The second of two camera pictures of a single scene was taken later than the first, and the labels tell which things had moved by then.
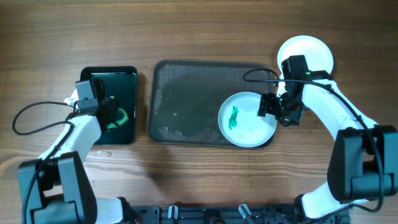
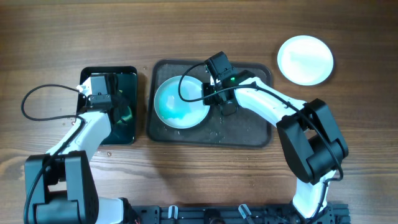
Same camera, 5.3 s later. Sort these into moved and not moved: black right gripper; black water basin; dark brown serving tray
Moved: black right gripper
Not moved: dark brown serving tray; black water basin
